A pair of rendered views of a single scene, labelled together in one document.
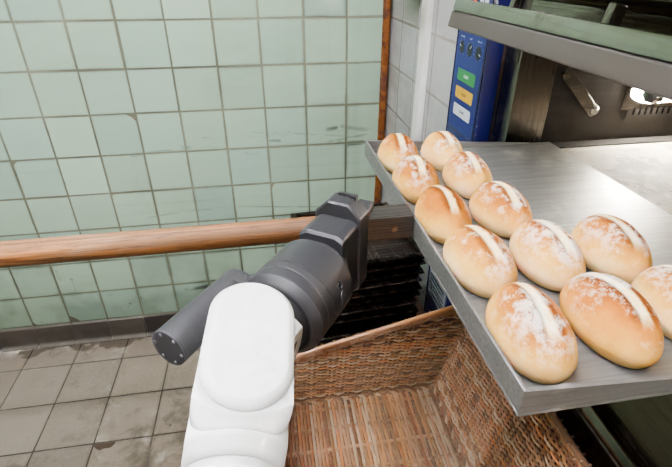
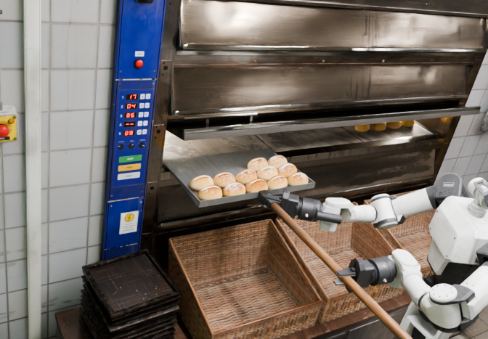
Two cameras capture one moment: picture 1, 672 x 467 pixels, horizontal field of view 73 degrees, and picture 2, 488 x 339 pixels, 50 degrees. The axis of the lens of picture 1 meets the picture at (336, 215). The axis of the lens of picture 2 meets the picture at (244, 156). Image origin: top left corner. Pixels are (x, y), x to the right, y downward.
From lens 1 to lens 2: 2.15 m
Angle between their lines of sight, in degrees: 98
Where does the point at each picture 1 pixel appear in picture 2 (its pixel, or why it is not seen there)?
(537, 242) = (273, 171)
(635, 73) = (278, 129)
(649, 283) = (277, 162)
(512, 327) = (304, 179)
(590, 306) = (291, 170)
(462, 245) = (282, 181)
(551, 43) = (251, 131)
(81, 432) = not seen: outside the picture
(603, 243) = (264, 163)
